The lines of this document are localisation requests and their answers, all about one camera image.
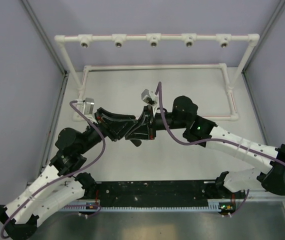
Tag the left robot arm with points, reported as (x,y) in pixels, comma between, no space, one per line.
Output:
(63,180)

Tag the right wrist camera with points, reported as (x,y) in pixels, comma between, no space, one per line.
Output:
(151,99)

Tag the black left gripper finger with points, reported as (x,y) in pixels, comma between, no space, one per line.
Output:
(108,116)
(116,129)

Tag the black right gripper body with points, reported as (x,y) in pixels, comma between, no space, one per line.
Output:
(152,126)

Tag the grey slotted cable duct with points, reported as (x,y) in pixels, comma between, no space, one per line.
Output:
(211,206)

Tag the white PVC pipe frame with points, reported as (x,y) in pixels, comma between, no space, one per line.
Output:
(189,39)

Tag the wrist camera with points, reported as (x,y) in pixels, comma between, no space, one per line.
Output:
(151,99)
(88,107)

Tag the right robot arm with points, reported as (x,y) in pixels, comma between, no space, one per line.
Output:
(267,162)

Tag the aluminium frame post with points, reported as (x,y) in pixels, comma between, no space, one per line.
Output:
(265,77)
(50,133)

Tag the left aluminium frame post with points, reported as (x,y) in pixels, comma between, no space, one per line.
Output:
(50,133)

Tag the right aluminium frame post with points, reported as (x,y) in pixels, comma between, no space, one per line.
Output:
(265,77)

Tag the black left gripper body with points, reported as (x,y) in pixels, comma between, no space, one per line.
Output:
(102,121)

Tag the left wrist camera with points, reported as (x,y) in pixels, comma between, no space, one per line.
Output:
(88,107)

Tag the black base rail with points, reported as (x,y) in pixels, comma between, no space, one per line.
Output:
(156,194)

